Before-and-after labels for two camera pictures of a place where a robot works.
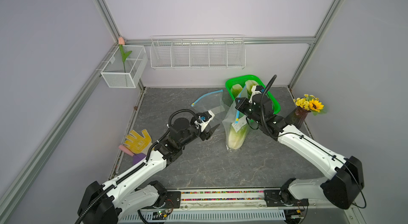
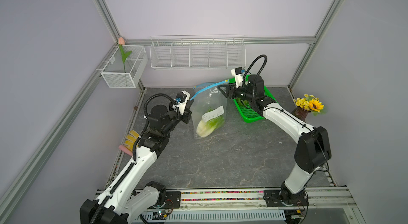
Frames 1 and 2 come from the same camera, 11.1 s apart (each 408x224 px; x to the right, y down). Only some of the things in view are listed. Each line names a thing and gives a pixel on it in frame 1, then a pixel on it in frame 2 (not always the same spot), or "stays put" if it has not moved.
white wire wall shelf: (195, 52) stays put
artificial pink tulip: (121, 42) stays put
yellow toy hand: (136, 143) stays put
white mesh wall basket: (113, 72) stays put
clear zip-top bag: (236, 122) → (209, 106)
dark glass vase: (299, 116) stays put
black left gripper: (204, 135) → (186, 115)
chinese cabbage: (236, 139) → (204, 128)
